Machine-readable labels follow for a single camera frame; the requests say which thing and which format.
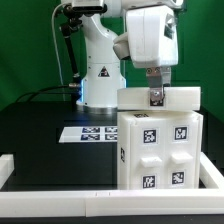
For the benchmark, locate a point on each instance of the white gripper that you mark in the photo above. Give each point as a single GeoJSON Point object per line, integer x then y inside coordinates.
{"type": "Point", "coordinates": [152, 40]}

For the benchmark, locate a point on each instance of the white cabinet top block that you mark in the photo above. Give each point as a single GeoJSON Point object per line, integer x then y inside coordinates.
{"type": "Point", "coordinates": [176, 99]}

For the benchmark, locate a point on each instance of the white cabinet door panel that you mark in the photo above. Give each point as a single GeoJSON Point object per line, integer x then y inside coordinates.
{"type": "Point", "coordinates": [182, 149]}
{"type": "Point", "coordinates": [146, 154]}

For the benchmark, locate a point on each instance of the white cabinet body box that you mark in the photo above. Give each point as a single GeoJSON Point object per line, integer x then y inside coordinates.
{"type": "Point", "coordinates": [125, 121]}

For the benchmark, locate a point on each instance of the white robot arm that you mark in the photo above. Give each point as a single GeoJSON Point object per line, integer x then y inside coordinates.
{"type": "Point", "coordinates": [103, 78]}

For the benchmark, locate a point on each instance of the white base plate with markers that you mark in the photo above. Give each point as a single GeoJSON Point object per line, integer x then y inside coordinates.
{"type": "Point", "coordinates": [88, 134]}

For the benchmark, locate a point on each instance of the grey rear camera box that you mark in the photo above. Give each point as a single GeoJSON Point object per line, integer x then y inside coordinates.
{"type": "Point", "coordinates": [93, 6]}

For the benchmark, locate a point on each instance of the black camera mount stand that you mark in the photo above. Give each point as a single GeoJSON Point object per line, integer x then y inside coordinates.
{"type": "Point", "coordinates": [71, 26]}

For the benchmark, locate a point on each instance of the white U-shaped obstacle frame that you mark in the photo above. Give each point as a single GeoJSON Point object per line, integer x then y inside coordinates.
{"type": "Point", "coordinates": [207, 200]}

